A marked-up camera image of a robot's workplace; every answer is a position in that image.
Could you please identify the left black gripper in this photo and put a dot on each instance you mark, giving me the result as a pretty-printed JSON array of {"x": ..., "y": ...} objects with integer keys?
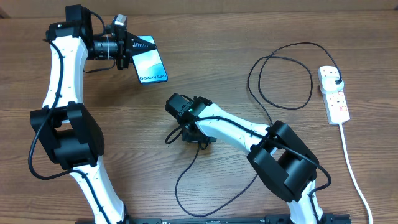
[{"x": 127, "y": 48}]

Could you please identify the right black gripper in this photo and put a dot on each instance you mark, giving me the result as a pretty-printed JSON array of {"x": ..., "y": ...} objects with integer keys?
[{"x": 191, "y": 137}]

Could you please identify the blue Samsung Galaxy smartphone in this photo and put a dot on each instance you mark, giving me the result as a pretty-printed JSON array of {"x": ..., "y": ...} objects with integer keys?
[{"x": 149, "y": 67}]

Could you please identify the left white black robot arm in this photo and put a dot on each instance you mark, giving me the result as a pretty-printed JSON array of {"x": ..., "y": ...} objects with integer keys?
[{"x": 65, "y": 128}]

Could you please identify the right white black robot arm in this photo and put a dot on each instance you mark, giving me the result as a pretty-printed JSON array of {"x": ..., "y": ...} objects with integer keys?
[{"x": 286, "y": 166}]

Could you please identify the white USB charger plug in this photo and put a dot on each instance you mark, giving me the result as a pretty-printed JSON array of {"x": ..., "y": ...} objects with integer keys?
[{"x": 329, "y": 85}]

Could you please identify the white power extension strip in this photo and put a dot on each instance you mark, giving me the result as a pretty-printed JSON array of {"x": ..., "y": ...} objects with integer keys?
[{"x": 335, "y": 103}]

